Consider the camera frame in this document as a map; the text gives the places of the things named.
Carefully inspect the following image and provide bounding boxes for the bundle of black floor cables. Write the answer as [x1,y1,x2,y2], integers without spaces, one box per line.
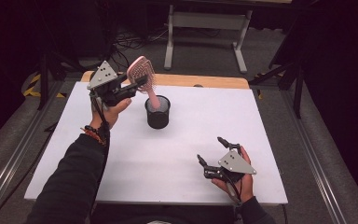
[111,26,170,70]

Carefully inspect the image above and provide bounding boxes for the black mesh pen holder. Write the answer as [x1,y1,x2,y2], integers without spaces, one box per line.
[145,94,172,130]

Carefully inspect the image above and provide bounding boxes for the person's right hand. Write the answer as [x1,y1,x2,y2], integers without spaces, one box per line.
[211,145,257,204]

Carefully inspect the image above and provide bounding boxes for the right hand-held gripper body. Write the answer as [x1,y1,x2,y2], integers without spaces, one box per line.
[203,143,257,184]

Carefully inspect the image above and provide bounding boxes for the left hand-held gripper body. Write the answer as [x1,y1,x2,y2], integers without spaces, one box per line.
[87,60,132,107]

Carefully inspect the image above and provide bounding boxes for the person's left hand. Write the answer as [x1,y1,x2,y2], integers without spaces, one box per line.
[89,97,133,131]

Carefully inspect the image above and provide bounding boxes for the aluminium floor rail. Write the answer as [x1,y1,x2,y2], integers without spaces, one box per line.
[0,79,63,224]
[280,89,349,224]

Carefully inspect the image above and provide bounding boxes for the black metal stand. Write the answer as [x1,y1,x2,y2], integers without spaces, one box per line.
[36,50,86,110]
[248,60,304,119]

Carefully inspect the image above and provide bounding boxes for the pink hairbrush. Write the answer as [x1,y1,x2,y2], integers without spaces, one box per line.
[126,55,162,110]

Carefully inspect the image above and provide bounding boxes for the beaded bracelets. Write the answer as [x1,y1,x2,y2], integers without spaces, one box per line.
[80,124,108,147]

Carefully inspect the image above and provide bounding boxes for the metal frame stand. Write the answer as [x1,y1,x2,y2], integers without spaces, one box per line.
[163,0,293,75]

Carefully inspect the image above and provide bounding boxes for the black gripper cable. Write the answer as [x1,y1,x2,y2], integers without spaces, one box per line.
[223,173,242,204]
[90,91,110,139]

